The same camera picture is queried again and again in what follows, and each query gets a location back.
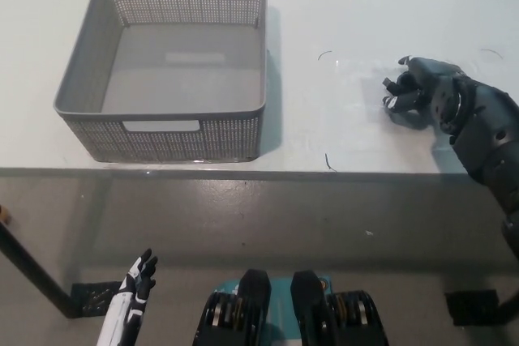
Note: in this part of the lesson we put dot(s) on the black right robot body block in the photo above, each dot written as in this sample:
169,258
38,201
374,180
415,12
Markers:
312,305

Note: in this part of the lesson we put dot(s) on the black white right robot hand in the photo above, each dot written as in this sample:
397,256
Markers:
430,74

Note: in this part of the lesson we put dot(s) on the black floor plate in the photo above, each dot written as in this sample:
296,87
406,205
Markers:
472,307
93,297

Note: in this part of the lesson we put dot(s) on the black robot body block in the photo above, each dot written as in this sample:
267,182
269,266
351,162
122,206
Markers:
312,305
251,301

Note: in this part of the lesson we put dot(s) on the grey perforated plastic basket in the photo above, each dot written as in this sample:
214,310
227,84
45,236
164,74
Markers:
178,66

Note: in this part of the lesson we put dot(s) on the black left robot body block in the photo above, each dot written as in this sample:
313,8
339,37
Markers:
251,301

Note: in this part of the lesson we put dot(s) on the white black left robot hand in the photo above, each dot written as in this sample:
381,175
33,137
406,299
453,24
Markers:
121,313

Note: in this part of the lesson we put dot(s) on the black metal table leg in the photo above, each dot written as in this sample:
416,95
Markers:
36,273
511,299

